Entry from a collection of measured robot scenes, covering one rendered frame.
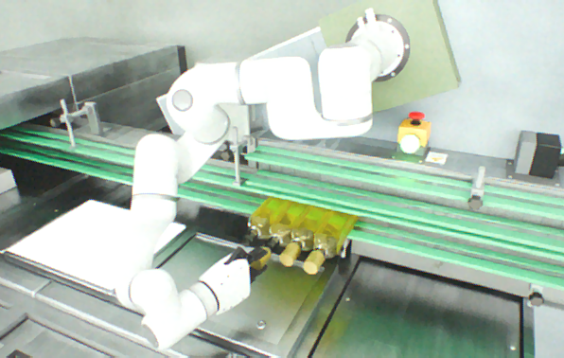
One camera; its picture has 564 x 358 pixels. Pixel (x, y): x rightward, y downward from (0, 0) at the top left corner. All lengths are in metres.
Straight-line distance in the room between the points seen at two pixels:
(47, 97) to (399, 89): 1.24
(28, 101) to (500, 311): 1.58
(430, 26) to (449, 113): 0.23
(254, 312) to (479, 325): 0.52
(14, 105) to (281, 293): 1.11
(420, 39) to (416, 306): 0.63
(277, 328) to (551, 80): 0.82
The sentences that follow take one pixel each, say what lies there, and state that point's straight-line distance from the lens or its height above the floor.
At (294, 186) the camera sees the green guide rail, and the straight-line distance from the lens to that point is 1.17.
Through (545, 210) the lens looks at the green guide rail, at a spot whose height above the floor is 0.95.
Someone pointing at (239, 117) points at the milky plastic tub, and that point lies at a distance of 1.38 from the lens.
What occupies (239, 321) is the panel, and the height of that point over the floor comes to 1.26.
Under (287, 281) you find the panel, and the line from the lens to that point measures 1.14.
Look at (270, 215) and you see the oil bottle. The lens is 1.11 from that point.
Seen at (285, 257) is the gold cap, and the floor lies 1.16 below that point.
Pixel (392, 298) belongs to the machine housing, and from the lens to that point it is 1.18.
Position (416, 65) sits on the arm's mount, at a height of 0.82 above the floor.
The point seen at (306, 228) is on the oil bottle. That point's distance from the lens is 1.06.
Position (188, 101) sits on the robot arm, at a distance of 0.84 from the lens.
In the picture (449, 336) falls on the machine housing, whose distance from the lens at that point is 1.12.
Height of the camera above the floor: 1.88
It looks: 53 degrees down
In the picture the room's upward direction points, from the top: 135 degrees counter-clockwise
